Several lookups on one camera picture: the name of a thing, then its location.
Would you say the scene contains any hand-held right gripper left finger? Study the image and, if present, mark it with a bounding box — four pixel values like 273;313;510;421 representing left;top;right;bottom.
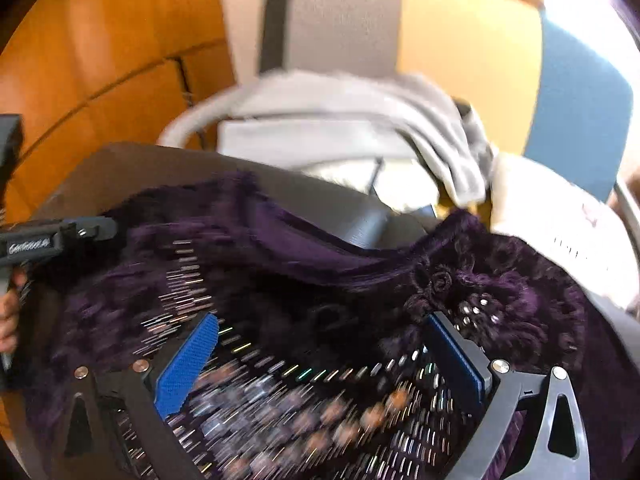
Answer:
47;312;221;480

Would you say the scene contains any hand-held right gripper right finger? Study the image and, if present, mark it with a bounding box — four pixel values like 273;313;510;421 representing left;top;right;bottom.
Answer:
425;310;591;480

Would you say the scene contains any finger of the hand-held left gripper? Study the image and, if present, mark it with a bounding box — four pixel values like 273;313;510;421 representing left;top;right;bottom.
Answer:
60;216;119;257

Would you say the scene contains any purple sequined fringe garment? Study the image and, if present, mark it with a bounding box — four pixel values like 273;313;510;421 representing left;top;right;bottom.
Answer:
25;170;623;480

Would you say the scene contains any person's left hand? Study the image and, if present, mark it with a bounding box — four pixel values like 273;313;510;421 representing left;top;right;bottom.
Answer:
0;270;22;356

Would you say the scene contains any orange wooden cabinet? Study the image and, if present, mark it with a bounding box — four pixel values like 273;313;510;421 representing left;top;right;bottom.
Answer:
0;0;238;223

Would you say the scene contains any grey metal bar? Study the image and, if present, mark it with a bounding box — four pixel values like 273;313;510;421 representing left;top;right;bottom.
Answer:
612;179;640;235

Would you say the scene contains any grey hooded sweatshirt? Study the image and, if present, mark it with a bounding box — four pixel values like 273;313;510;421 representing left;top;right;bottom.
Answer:
220;70;493;206

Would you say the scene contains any white chair frame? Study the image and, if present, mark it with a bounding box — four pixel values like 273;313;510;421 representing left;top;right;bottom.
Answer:
156;94;243;152

